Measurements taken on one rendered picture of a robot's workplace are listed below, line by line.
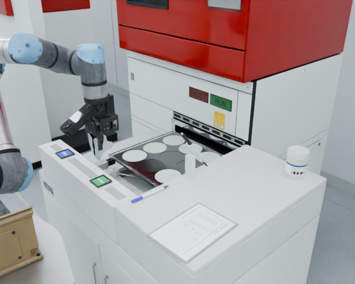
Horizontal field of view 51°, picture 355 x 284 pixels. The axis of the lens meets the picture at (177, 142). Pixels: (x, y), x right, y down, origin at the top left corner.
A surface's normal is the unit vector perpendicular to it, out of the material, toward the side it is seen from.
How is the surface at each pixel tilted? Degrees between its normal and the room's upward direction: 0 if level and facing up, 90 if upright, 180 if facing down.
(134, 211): 0
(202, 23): 90
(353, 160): 90
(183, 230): 0
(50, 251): 0
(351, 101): 90
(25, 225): 90
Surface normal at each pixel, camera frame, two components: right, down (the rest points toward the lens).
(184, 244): 0.00, -0.90
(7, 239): 0.59, 0.36
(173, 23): -0.75, 0.29
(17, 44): -0.41, -0.03
